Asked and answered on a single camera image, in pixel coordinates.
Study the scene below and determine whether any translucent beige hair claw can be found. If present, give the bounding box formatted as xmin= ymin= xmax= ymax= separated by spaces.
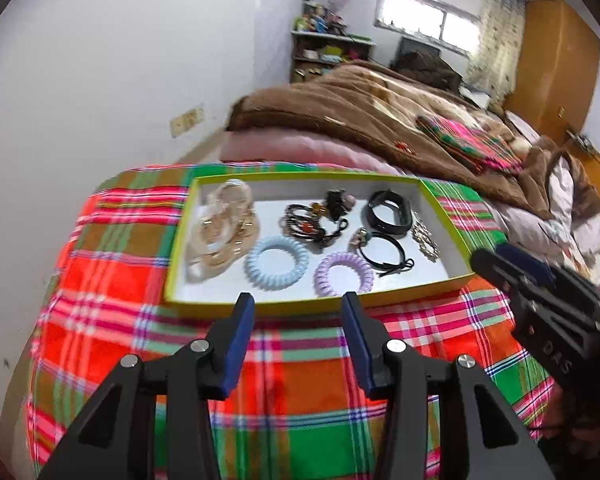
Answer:
xmin=185 ymin=179 xmax=260 ymax=283

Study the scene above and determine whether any yellow-green cardboard box tray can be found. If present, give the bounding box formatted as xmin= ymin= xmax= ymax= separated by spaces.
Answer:
xmin=164 ymin=172 xmax=472 ymax=318

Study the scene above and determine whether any folded plaid cloth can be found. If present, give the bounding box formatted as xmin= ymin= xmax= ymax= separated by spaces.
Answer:
xmin=416 ymin=116 xmax=524 ymax=176

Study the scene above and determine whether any wall socket plate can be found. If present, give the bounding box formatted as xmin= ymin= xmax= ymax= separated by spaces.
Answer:
xmin=169 ymin=105 xmax=204 ymax=138

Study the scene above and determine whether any colourful plaid cloth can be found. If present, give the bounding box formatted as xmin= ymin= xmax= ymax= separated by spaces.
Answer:
xmin=24 ymin=162 xmax=553 ymax=479

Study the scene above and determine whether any light blue spiral hair tie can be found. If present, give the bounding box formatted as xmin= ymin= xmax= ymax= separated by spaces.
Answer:
xmin=243 ymin=235 xmax=311 ymax=293

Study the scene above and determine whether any brown beaded bracelet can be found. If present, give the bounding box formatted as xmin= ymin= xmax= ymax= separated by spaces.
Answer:
xmin=279 ymin=201 xmax=350 ymax=252

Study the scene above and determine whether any white bedding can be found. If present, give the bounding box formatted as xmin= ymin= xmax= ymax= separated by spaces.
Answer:
xmin=492 ymin=109 xmax=600 ymax=281

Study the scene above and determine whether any black cord green bead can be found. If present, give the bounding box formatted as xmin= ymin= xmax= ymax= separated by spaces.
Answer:
xmin=350 ymin=228 xmax=415 ymax=276

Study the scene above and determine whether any wooden shelf unit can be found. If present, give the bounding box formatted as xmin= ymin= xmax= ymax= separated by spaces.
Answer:
xmin=289 ymin=30 xmax=376 ymax=84

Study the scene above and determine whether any gold chain jewelry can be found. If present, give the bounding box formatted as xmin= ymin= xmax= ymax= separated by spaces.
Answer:
xmin=412 ymin=214 xmax=440 ymax=262

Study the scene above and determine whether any red bead ornament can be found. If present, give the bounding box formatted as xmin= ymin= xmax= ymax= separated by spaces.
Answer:
xmin=393 ymin=141 xmax=415 ymax=156

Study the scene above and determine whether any wooden wardrobe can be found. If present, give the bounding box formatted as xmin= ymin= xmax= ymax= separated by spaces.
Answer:
xmin=505 ymin=0 xmax=600 ymax=143

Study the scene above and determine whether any pink quilt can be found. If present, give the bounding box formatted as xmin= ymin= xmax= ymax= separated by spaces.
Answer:
xmin=220 ymin=128 xmax=412 ymax=176

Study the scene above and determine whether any brown fleece blanket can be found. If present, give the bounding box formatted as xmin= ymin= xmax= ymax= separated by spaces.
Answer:
xmin=226 ymin=60 xmax=600 ymax=224

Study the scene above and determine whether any dark jacket on chair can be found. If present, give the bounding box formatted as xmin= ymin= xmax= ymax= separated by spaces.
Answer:
xmin=389 ymin=37 xmax=462 ymax=94

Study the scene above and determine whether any window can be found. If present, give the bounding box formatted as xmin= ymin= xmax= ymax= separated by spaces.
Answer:
xmin=375 ymin=0 xmax=480 ymax=58

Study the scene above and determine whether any patterned curtain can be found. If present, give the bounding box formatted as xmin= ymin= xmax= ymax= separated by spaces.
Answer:
xmin=465 ymin=0 xmax=527 ymax=105

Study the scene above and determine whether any black hair tie pink ball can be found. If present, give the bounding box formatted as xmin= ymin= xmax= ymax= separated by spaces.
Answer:
xmin=325 ymin=188 xmax=356 ymax=221

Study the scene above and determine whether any black smart band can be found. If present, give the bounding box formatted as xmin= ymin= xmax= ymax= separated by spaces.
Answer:
xmin=364 ymin=188 xmax=413 ymax=237

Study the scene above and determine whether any purple spiral hair tie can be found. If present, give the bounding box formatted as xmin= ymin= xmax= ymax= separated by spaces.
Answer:
xmin=313 ymin=250 xmax=376 ymax=299

